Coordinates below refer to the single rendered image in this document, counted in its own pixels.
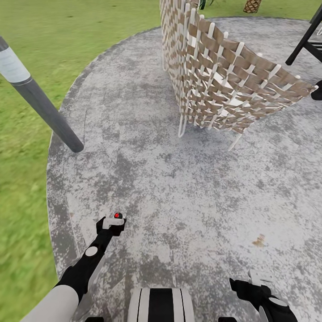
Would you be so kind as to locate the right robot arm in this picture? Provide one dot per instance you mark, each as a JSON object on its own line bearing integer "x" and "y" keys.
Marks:
{"x": 270, "y": 308}

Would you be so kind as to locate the charcoal grill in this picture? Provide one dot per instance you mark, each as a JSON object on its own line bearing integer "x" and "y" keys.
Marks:
{"x": 313, "y": 48}

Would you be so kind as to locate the garden chair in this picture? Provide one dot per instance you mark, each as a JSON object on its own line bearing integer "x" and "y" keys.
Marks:
{"x": 209, "y": 73}

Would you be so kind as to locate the robot trunk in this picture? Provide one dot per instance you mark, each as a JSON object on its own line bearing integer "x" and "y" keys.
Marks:
{"x": 161, "y": 305}

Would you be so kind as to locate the pesticide atomizer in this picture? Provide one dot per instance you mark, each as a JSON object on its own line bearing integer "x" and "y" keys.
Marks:
{"x": 118, "y": 215}

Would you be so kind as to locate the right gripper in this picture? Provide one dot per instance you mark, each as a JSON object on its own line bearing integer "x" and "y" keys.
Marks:
{"x": 246, "y": 291}

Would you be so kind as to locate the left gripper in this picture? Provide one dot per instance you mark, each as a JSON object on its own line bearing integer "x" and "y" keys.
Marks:
{"x": 114, "y": 230}

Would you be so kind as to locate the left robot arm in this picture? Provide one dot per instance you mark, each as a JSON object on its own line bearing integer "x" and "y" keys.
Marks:
{"x": 62, "y": 301}

